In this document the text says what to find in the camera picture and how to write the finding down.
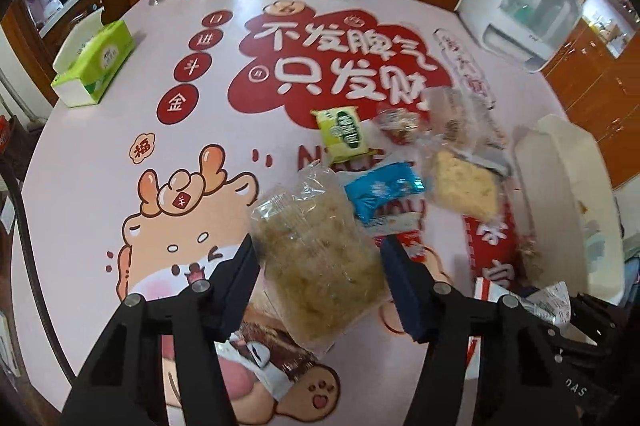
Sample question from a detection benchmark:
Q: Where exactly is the green and white tissue box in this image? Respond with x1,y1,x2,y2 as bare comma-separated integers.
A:
50,20,136,108

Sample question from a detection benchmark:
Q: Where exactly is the small round red-wrapped snack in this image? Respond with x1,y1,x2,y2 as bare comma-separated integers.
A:
375,103,421,147

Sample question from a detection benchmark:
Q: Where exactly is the white plastic container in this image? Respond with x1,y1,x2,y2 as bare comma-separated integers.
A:
512,113,626,307

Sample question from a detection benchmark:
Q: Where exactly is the clear packet with brown biscuits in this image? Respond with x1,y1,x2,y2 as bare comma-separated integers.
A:
422,86,513,174

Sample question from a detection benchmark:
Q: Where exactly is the green snack packet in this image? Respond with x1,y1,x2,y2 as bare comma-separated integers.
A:
310,106,383,164

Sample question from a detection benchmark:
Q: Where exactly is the blue snack packet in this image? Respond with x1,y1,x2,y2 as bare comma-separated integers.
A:
344,162,426,237

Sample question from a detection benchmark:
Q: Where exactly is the red box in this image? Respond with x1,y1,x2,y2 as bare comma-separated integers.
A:
0,116,18,154

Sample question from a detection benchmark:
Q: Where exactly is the silver snack packet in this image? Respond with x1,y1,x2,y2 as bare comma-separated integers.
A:
515,283,573,347

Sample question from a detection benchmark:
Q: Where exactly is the black cable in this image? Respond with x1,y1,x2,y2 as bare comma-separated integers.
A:
0,166,81,372

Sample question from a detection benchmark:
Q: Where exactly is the printed pink tablecloth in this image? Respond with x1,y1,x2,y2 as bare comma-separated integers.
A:
12,0,621,426

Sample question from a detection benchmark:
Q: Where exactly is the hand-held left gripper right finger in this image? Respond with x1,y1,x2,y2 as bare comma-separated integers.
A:
380,236,576,426

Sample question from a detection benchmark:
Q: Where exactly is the clear packet with yellow cake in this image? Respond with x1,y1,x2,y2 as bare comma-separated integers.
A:
422,141,503,219

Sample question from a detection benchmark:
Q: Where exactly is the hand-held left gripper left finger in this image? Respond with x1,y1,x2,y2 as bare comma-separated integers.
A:
60,233,263,426

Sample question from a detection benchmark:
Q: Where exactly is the white countertop appliance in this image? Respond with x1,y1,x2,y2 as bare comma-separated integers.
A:
454,0,585,74

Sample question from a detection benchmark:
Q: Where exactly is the large clear crispy snack packet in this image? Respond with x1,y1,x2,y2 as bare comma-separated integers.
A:
248,166,391,357

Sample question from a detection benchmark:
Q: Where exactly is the wooden cabinet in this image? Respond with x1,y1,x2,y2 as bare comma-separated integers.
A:
542,18,640,192

